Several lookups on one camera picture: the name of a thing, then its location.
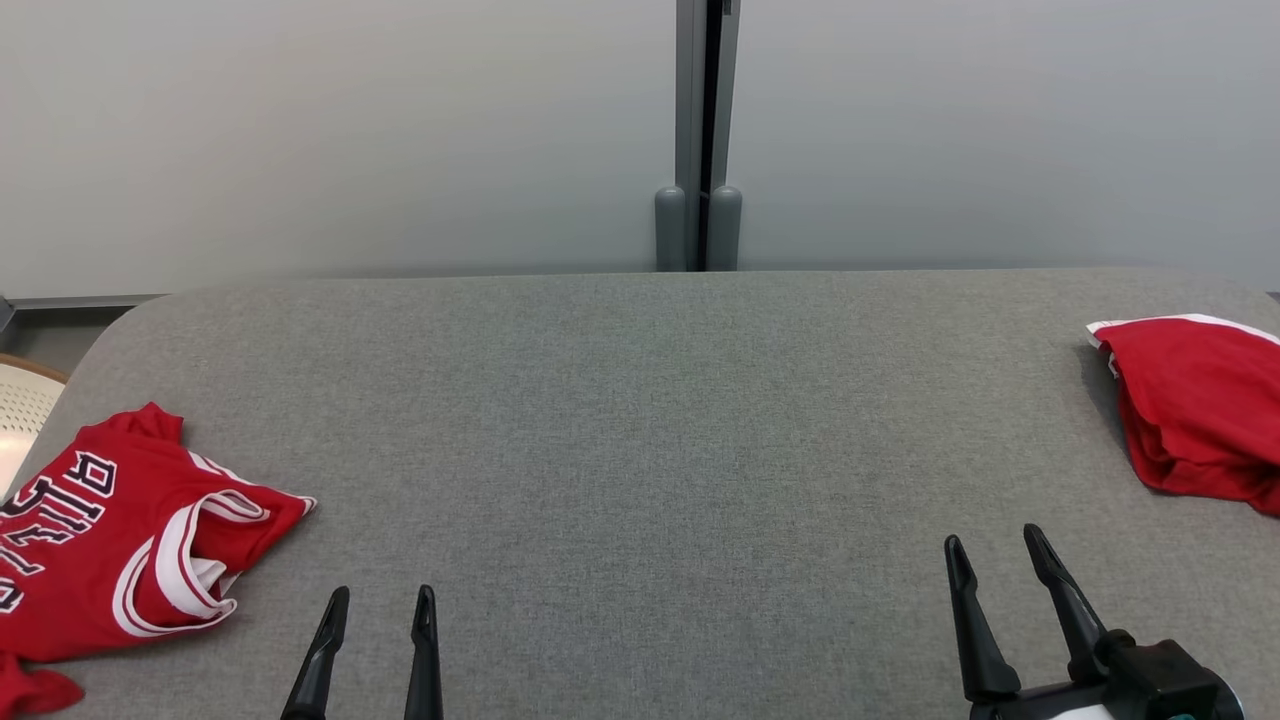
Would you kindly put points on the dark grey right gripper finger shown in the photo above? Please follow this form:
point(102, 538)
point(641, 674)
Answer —
point(980, 650)
point(1080, 630)

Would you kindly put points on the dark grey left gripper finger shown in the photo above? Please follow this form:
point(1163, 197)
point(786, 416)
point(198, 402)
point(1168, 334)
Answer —
point(425, 670)
point(318, 670)

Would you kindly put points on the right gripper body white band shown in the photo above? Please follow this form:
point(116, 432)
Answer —
point(1040, 705)

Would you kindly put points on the red basketball jersey white sleeves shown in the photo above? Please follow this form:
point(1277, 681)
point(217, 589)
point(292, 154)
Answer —
point(90, 580)

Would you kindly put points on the red shorts white stripe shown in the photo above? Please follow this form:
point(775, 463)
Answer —
point(1200, 410)

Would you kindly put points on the beige perforated chair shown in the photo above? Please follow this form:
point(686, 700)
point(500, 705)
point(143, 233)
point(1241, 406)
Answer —
point(25, 410)

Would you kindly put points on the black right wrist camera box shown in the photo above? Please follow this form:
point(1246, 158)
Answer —
point(1170, 685)

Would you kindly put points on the grey partition post with feet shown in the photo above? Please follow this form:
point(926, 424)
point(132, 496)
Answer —
point(688, 100)

